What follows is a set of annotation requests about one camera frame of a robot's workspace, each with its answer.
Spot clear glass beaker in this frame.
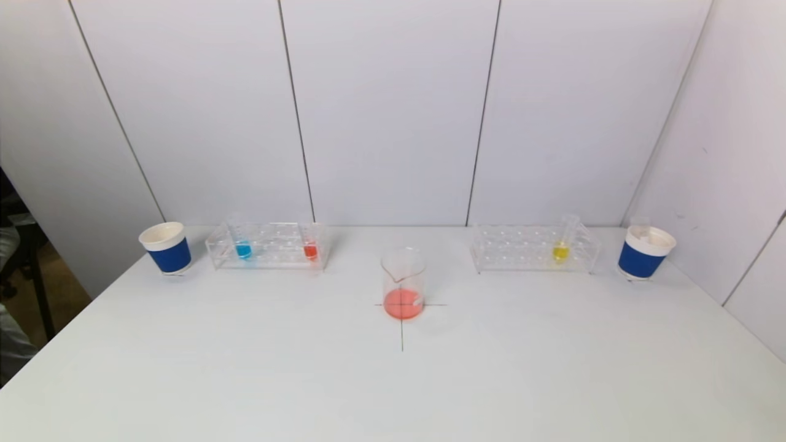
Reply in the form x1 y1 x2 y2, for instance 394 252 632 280
380 247 427 321

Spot clear tube, red pigment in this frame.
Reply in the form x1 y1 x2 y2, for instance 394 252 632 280
302 222 321 263

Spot clear acrylic tube rack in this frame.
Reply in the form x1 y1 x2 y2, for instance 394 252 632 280
205 222 330 271
470 223 603 274

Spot clear tube, yellow pigment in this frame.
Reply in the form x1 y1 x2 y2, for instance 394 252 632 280
552 213 582 265

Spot blue white paper cup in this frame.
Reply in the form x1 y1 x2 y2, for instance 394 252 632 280
618 225 677 281
139 222 192 276

